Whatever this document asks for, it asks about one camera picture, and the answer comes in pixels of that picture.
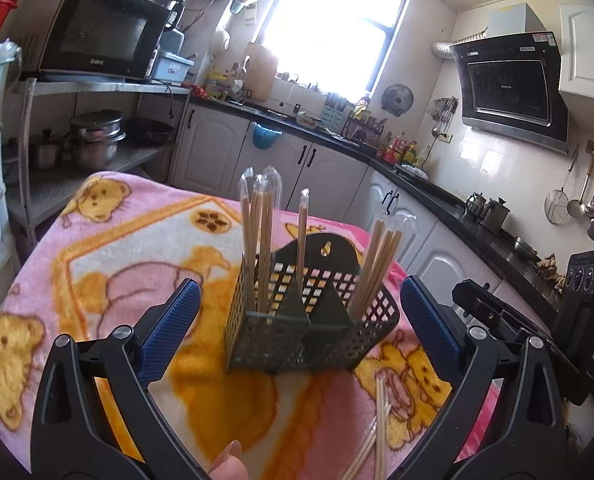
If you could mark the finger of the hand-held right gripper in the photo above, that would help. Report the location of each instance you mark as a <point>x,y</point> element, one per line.
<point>507,315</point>

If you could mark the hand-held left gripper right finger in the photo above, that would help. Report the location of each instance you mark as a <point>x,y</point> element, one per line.
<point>429,325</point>

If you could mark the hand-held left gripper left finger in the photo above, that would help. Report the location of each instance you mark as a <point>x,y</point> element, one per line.
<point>172,330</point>

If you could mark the dark green utensil basket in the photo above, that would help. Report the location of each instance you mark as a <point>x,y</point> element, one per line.
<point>277,345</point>

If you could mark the person's left hand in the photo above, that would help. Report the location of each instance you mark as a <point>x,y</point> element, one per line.
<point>229,470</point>

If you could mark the pink printed bear blanket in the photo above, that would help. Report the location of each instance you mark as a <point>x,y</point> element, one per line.
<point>127,240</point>

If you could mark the square dark metal kettle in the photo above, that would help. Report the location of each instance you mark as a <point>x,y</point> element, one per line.
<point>494,215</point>

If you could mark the row of condiment bottles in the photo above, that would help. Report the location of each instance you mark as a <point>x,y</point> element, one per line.
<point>402,150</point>

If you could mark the white lower kitchen cabinets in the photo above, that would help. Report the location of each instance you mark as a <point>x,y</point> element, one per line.
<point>212,145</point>

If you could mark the black wok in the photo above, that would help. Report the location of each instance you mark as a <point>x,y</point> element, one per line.
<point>149,130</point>

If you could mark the stacked steel pots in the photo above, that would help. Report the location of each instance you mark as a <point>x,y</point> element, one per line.
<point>97,140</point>

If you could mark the hanging small kitchen tools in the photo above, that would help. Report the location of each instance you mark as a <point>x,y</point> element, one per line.
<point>444,112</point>

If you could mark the small lidded steel pot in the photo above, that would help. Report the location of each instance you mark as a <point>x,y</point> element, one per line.
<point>44,150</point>

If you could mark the black range hood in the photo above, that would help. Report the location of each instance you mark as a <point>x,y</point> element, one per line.
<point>509,87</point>

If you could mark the pale blue knife holder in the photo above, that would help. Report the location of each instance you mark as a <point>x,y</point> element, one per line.
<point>337,110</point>

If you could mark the metal shelf rack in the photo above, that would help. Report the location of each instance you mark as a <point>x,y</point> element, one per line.
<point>102,87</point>

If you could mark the white box with blue lid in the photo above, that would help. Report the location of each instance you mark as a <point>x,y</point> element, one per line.
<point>173,66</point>

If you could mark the wooden cutting board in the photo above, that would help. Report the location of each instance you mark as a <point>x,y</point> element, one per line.
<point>263,71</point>

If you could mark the grey hood chimney cover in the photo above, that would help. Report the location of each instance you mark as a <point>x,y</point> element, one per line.
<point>514,20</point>

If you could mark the black microwave oven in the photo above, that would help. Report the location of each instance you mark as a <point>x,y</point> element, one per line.
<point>102,35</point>

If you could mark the bright kitchen window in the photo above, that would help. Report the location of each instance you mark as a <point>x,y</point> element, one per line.
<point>329,25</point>

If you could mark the black electric jug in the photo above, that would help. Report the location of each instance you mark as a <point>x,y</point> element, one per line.
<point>172,7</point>

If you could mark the round wall fan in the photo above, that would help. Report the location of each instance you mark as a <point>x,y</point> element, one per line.
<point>397,99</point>

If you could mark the white upper wall cabinet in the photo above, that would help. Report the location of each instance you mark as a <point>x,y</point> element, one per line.
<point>589,55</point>

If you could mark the silver flexible duct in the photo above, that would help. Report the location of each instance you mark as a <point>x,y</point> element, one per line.
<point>452,45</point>

